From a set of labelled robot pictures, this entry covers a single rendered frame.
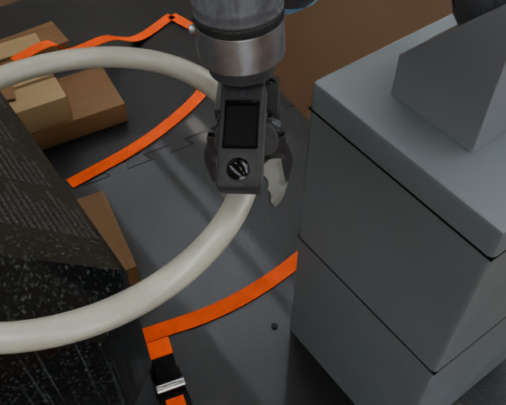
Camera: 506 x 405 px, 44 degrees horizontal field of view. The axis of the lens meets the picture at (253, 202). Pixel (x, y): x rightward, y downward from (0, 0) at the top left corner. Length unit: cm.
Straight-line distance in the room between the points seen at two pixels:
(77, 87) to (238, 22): 175
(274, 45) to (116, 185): 148
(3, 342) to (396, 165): 62
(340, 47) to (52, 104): 115
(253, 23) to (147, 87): 181
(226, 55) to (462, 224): 47
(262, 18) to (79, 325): 33
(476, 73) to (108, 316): 59
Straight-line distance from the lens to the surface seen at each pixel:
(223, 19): 60
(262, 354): 168
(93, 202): 186
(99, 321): 61
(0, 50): 258
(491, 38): 89
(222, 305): 174
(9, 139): 128
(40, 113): 214
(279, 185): 75
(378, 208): 107
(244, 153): 63
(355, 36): 267
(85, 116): 219
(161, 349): 164
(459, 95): 96
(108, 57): 93
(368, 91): 106
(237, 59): 62
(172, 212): 195
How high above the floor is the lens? 151
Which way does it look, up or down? 50 degrees down
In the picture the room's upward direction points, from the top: straight up
